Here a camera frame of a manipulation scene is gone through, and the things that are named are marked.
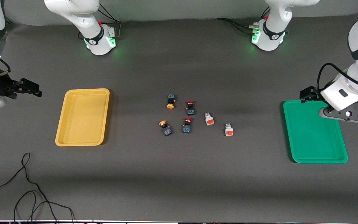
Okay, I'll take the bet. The loose black cable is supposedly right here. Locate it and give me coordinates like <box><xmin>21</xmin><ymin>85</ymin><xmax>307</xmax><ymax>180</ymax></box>
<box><xmin>0</xmin><ymin>152</ymin><xmax>75</xmax><ymax>223</ymax></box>

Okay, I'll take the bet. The green plastic tray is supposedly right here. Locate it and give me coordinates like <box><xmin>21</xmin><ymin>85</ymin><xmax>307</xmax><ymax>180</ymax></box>
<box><xmin>283</xmin><ymin>100</ymin><xmax>348</xmax><ymax>164</ymax></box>

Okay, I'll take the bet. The yellow plastic tray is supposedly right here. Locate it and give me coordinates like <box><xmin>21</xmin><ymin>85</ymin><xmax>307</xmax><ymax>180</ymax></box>
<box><xmin>55</xmin><ymin>88</ymin><xmax>110</xmax><ymax>147</ymax></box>

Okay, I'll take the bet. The black arm base cable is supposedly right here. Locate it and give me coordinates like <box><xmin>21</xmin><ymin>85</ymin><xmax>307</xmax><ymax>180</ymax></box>
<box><xmin>215</xmin><ymin>6</ymin><xmax>271</xmax><ymax>36</ymax></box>
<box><xmin>97</xmin><ymin>2</ymin><xmax>122</xmax><ymax>39</ymax></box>

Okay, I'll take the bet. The black left arm base cable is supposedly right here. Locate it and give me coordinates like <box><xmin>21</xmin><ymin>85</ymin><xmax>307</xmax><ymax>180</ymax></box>
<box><xmin>215</xmin><ymin>6</ymin><xmax>271</xmax><ymax>36</ymax></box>

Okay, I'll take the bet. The black right arm base cable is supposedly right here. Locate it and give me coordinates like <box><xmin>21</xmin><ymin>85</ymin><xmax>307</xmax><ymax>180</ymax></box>
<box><xmin>97</xmin><ymin>2</ymin><xmax>122</xmax><ymax>39</ymax></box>

